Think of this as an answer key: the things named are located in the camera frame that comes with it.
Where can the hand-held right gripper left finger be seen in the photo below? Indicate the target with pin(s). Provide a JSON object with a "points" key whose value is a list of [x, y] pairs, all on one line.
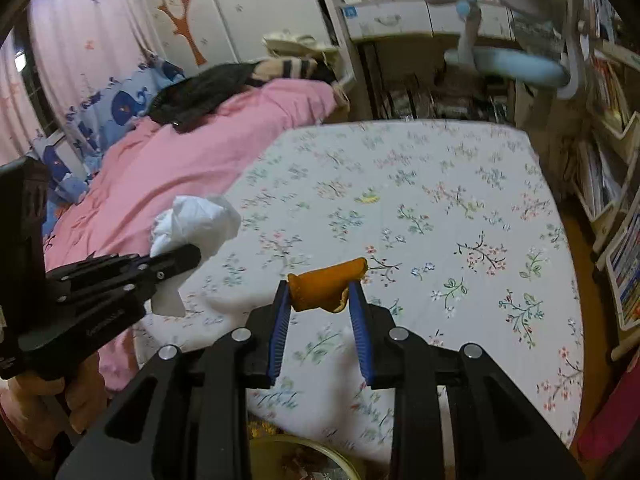
{"points": [[280, 330]]}

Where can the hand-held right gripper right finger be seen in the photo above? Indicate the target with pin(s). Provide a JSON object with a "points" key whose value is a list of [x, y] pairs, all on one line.
{"points": [[361, 335]]}

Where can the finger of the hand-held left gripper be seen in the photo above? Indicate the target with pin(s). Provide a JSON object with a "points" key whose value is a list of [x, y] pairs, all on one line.
{"points": [[110, 296], [150, 265]]}

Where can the orange peel piece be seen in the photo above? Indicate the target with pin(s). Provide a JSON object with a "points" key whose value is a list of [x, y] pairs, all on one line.
{"points": [[325, 280]]}

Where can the white paper tissue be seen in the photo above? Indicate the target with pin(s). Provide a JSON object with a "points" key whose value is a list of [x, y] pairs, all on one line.
{"points": [[200, 220]]}

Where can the round bowl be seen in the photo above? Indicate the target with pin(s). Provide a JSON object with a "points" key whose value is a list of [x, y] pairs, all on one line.
{"points": [[300, 460]]}

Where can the person's left hand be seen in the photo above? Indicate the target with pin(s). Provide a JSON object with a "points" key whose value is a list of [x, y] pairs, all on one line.
{"points": [[82, 395]]}

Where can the pink blanket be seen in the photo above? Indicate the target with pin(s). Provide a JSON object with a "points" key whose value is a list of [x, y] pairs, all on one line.
{"points": [[175, 160]]}

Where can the blue whale print bedding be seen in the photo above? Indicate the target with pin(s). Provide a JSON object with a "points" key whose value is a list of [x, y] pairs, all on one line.
{"points": [[120, 105]]}

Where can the black jacket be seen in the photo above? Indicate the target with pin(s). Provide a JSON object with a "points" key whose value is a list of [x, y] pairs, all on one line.
{"points": [[200, 90]]}

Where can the pink curtain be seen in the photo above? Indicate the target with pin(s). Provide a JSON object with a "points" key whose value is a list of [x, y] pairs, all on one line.
{"points": [[85, 25]]}

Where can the orange tree sticker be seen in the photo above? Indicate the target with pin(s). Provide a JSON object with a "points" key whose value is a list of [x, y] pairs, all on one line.
{"points": [[185, 30]]}

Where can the striped pillow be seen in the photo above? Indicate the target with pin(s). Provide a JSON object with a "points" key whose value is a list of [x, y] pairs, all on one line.
{"points": [[290, 67]]}

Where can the red cloth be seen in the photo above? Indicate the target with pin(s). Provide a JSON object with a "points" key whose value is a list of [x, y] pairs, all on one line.
{"points": [[610, 425]]}

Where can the beige canvas tote bag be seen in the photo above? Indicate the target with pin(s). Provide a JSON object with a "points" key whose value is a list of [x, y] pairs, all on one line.
{"points": [[295, 42]]}

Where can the white wardrobe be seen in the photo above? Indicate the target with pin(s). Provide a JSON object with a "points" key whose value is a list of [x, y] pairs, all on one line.
{"points": [[250, 0]]}

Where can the blue grey desk chair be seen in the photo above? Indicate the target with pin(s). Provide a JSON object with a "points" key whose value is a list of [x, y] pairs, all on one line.
{"points": [[515, 67]]}

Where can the white desk with drawers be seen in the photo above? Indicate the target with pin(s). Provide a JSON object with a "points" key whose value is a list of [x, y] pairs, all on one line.
{"points": [[390, 20]]}

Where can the white bookshelf with books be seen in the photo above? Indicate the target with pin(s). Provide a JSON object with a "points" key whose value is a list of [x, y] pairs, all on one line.
{"points": [[610, 110]]}

